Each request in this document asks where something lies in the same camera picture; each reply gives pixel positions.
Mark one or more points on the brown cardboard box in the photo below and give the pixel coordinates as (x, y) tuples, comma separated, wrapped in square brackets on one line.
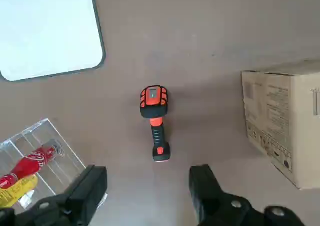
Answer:
[(282, 125)]

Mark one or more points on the red cola bottle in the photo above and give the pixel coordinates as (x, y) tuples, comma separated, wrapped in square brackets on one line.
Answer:
[(30, 161)]

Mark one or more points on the clear acrylic tiered shelf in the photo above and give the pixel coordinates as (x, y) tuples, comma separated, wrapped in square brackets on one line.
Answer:
[(65, 145)]

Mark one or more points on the orange black barcode scanner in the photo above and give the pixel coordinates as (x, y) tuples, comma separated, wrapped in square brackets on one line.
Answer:
[(156, 110)]

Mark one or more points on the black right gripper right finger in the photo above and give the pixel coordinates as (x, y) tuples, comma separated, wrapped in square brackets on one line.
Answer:
[(205, 186)]

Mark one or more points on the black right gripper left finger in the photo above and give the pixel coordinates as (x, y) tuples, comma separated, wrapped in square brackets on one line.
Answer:
[(85, 191)]

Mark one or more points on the yellow drink bottle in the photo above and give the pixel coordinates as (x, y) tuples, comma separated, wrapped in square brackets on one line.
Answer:
[(17, 189)]

